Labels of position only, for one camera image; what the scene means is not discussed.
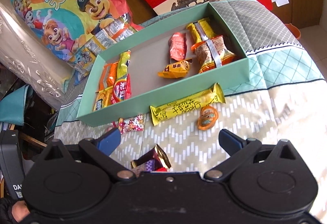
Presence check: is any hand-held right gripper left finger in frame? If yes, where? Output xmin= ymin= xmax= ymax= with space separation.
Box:
xmin=34 ymin=127 xmax=136 ymax=181

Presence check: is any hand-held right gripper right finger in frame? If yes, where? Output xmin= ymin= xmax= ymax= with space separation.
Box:
xmin=204 ymin=129 xmax=306 ymax=181

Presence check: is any red-white patterned candy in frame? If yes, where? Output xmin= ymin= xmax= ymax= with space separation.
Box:
xmin=112 ymin=115 xmax=145 ymax=134

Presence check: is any orange jelly cup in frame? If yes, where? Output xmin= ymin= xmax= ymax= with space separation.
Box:
xmin=197 ymin=105 xmax=220 ymax=130

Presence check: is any small yellow biscuit packet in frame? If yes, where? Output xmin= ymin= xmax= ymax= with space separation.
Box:
xmin=93 ymin=86 xmax=115 ymax=112

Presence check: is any dark red gold-edged packet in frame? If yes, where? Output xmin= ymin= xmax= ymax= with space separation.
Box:
xmin=131 ymin=144 xmax=172 ymax=172

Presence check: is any white translucent purple-band candy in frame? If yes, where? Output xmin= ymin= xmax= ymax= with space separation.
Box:
xmin=144 ymin=160 xmax=160 ymax=172

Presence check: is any red rainbow candy packet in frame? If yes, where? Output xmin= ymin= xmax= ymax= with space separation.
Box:
xmin=110 ymin=77 xmax=132 ymax=105

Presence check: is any long yellow snack bar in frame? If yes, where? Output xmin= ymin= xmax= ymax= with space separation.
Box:
xmin=149 ymin=83 xmax=226 ymax=126

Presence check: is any orange and white snack packet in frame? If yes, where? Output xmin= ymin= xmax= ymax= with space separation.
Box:
xmin=191 ymin=36 xmax=236 ymax=74

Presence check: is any mint green cardboard box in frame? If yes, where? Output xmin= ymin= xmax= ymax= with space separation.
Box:
xmin=77 ymin=1 xmax=252 ymax=127

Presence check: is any small yellow-orange candy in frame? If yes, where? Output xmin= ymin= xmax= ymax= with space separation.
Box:
xmin=157 ymin=58 xmax=193 ymax=79

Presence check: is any orange-red snack packet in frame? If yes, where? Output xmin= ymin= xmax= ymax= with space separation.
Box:
xmin=168 ymin=32 xmax=187 ymax=60

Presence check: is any person's left hand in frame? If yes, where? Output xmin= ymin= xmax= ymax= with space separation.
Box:
xmin=11 ymin=201 xmax=31 ymax=224

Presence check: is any teal bag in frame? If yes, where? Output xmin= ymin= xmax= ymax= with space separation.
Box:
xmin=0 ymin=84 xmax=35 ymax=128

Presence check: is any small blue snack packet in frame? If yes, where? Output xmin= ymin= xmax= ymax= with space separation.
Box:
xmin=73 ymin=69 xmax=91 ymax=86

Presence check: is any yellow cartoon snack packet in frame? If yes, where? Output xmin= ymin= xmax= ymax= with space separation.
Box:
xmin=68 ymin=49 xmax=100 ymax=71

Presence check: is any orange plastic object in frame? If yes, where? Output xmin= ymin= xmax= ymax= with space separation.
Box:
xmin=286 ymin=23 xmax=302 ymax=40

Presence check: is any cartoon puppy snack bag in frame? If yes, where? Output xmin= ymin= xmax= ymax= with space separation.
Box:
xmin=10 ymin=0 xmax=143 ymax=79

